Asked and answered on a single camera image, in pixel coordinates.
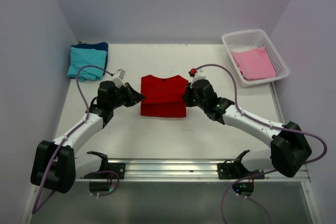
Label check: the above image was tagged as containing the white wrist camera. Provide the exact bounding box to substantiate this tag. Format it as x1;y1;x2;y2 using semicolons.
111;69;125;88
188;68;206;83

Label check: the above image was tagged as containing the red t-shirt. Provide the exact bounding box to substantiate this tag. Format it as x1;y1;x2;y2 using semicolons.
140;75;188;118

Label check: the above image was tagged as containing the white plastic basket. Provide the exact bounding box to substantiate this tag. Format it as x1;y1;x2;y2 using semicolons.
222;29;290;88

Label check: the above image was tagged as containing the aluminium mounting rail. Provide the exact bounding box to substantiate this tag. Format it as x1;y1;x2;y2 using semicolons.
33;158;310;183

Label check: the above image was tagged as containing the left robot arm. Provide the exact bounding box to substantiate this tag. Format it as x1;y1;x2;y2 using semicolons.
30;81;145;194

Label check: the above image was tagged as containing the folded turquoise t-shirt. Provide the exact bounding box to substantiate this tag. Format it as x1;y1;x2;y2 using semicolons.
67;47;107;82

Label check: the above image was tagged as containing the folded pink t-shirt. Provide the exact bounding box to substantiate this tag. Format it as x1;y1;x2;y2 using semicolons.
230;47;276;81

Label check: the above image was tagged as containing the folded navy blue t-shirt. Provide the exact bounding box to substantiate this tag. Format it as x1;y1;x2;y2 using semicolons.
73;42;108;70

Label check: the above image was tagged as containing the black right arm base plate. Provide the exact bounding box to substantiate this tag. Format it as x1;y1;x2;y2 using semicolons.
217;150;265;179

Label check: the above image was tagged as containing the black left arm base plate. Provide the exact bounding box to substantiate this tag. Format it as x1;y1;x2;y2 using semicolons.
75;151;126;179

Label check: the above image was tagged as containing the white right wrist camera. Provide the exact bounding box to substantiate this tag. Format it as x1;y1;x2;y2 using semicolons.
188;68;206;83

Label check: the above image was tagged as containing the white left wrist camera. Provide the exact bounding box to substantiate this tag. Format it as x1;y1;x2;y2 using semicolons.
111;69;125;88

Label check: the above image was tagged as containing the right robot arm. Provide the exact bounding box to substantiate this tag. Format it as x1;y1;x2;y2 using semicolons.
183;79;312;178

